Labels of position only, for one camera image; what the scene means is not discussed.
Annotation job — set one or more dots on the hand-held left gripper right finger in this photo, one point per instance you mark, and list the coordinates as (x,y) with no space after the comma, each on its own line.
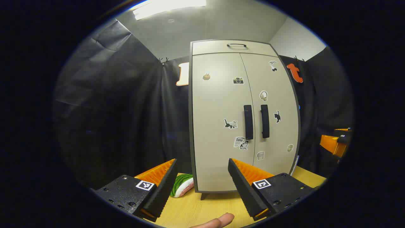
(243,186)

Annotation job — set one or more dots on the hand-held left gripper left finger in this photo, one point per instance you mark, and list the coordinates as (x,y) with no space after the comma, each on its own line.
(164,186)

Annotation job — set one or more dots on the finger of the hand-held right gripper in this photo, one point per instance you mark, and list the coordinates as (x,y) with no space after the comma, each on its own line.
(330,144)
(343,129)

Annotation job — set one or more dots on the beige double-door shoe cabinet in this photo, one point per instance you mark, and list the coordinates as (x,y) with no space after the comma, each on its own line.
(218,152)

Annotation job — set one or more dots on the beige cabinet door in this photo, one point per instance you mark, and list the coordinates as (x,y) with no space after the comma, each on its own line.
(215,101)
(281,136)

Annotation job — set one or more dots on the beige cabinet drawer front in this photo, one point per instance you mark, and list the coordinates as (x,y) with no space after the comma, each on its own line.
(212,47)

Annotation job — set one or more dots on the watermelon slice plush toy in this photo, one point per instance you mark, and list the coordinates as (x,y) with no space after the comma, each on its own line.
(178,185)

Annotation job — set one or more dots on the black backdrop cloth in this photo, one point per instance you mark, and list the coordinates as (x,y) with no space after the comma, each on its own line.
(110,110)

